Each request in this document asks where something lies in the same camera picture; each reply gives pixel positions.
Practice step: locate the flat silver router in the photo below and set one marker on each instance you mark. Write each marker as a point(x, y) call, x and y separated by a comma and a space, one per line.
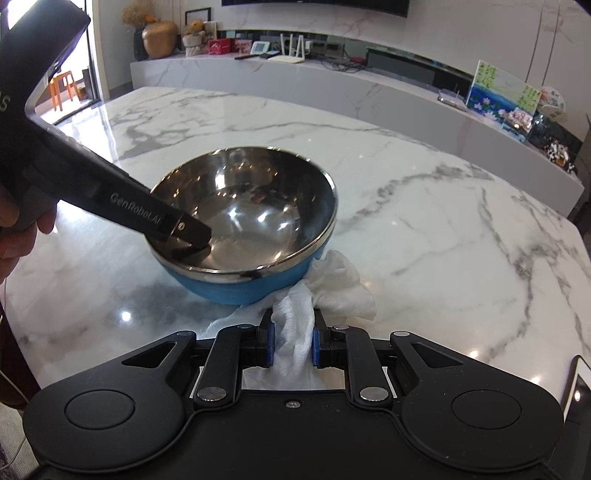
point(451, 98)

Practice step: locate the black soundbar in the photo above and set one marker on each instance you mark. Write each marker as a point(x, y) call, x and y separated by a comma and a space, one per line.
point(401, 63)

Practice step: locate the lotus pond painting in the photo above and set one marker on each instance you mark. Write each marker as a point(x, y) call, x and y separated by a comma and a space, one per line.
point(498, 90)

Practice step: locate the dried flowers in dark vase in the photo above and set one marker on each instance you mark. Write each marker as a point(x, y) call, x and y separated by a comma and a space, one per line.
point(138, 27)

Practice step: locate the small photo frame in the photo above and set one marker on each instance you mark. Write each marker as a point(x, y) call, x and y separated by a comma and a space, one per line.
point(515, 123)

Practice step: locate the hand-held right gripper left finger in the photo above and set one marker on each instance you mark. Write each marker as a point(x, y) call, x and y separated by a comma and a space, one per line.
point(270, 347)

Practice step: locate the pink picture card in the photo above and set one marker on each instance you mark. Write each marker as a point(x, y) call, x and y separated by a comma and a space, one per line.
point(242, 46)

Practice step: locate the black remote control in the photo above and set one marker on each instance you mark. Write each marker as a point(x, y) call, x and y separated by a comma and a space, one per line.
point(244, 57)

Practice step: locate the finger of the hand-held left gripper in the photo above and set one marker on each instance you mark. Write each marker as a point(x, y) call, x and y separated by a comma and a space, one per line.
point(194, 233)

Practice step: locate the brown teddy bear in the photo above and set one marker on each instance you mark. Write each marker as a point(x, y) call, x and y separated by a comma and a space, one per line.
point(196, 31)

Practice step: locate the black television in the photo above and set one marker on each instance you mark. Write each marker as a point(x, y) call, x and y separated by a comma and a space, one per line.
point(323, 5)

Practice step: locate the red box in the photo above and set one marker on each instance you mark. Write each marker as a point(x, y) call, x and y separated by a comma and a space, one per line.
point(219, 46)

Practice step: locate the golden round vase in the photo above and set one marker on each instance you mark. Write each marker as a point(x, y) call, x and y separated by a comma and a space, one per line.
point(159, 40)

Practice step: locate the person's left hand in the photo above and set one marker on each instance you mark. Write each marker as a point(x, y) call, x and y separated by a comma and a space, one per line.
point(14, 254)

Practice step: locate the framed picture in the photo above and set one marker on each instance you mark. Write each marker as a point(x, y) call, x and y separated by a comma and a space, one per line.
point(201, 14)

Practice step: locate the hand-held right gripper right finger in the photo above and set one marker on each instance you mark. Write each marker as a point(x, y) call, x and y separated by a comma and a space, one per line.
point(317, 347)

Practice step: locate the white router with antennas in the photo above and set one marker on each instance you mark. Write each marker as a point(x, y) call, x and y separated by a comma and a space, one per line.
point(288, 51)

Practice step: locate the white cloth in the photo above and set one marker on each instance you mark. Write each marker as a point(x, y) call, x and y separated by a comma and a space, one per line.
point(341, 286)

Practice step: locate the blue steel bowl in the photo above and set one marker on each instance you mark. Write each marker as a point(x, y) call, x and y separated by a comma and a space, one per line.
point(249, 217)

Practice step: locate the small white display clock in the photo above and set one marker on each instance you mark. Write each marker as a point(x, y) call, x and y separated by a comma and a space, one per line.
point(259, 47)

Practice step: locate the white smartphone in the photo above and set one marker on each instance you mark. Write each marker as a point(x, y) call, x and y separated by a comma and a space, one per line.
point(579, 392)

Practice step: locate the round paper fan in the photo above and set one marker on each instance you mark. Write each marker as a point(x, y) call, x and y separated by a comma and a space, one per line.
point(553, 102)

